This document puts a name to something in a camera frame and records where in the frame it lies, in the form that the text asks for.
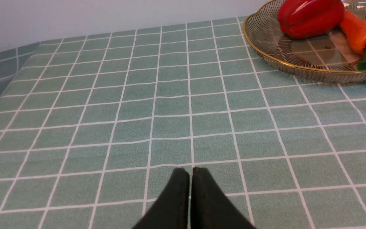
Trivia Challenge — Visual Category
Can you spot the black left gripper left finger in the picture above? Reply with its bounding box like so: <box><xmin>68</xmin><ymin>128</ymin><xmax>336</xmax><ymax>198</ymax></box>
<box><xmin>133</xmin><ymin>168</ymin><xmax>189</xmax><ymax>229</ymax></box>

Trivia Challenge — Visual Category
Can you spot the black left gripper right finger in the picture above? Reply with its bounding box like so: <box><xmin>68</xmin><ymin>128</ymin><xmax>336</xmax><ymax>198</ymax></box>
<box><xmin>190</xmin><ymin>167</ymin><xmax>255</xmax><ymax>229</ymax></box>

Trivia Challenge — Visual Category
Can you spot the orange toy carrot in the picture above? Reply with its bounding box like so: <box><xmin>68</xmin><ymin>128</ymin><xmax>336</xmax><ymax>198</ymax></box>
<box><xmin>339</xmin><ymin>10</ymin><xmax>366</xmax><ymax>71</ymax></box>

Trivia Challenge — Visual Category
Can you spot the green checked tablecloth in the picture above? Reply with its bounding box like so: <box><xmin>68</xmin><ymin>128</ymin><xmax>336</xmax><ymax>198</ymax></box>
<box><xmin>0</xmin><ymin>17</ymin><xmax>366</xmax><ymax>229</ymax></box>

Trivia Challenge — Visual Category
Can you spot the red toy bell pepper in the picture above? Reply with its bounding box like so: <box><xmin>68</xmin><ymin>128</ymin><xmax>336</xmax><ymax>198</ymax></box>
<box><xmin>277</xmin><ymin>0</ymin><xmax>345</xmax><ymax>39</ymax></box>

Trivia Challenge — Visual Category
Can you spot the gold-rimmed glass wire plate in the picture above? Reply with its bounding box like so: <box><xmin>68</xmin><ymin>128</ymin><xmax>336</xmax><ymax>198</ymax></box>
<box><xmin>242</xmin><ymin>0</ymin><xmax>366</xmax><ymax>84</ymax></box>

